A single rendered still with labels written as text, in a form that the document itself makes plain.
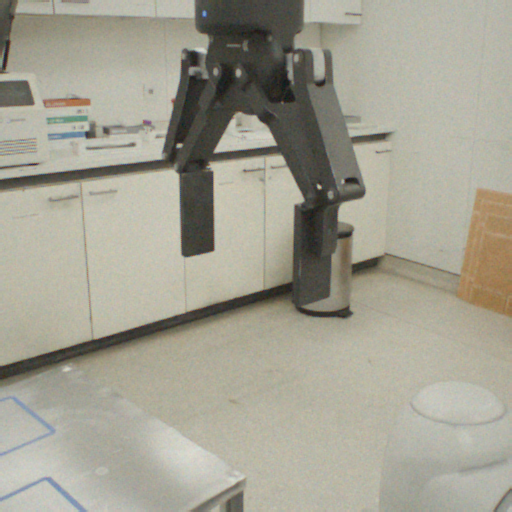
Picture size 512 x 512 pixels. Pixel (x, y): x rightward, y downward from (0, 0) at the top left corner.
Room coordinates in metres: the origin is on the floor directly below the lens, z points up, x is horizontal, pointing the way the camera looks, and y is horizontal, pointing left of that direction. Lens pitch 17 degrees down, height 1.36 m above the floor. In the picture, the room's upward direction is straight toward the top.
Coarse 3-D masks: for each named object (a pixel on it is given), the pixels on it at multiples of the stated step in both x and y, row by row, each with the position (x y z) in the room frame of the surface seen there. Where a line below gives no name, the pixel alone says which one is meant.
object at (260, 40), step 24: (216, 0) 0.44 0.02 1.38; (240, 0) 0.43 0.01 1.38; (264, 0) 0.43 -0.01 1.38; (288, 0) 0.44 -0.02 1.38; (216, 24) 0.44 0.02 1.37; (240, 24) 0.43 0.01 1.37; (264, 24) 0.43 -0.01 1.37; (288, 24) 0.44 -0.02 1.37; (216, 48) 0.48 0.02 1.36; (240, 48) 0.46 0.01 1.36; (264, 48) 0.44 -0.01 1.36; (288, 48) 0.44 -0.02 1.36; (264, 72) 0.44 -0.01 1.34; (288, 72) 0.44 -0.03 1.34; (240, 96) 0.46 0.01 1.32
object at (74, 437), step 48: (48, 384) 0.96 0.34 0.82; (96, 384) 0.96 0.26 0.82; (0, 432) 0.82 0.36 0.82; (48, 432) 0.82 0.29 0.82; (96, 432) 0.82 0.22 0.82; (144, 432) 0.82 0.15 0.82; (0, 480) 0.71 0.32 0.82; (48, 480) 0.71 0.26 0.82; (96, 480) 0.71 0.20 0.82; (144, 480) 0.71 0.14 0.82; (192, 480) 0.71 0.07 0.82; (240, 480) 0.72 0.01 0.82
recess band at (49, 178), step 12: (216, 156) 3.21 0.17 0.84; (228, 156) 3.26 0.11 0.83; (240, 156) 3.31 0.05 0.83; (84, 168) 2.77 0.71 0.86; (96, 168) 2.80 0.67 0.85; (108, 168) 2.84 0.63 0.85; (120, 168) 2.88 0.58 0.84; (132, 168) 2.92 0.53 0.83; (144, 168) 2.95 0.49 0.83; (156, 168) 2.99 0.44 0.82; (0, 180) 2.54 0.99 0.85; (12, 180) 2.57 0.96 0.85; (24, 180) 2.60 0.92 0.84; (36, 180) 2.63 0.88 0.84; (48, 180) 2.66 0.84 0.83; (60, 180) 2.70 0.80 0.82
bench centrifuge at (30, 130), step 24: (0, 0) 2.74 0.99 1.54; (0, 24) 2.84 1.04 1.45; (0, 48) 2.95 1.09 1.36; (0, 72) 2.87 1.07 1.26; (0, 96) 2.55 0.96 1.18; (24, 96) 2.61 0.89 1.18; (0, 120) 2.52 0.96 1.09; (24, 120) 2.57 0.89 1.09; (0, 144) 2.51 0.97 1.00; (24, 144) 2.57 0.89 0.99
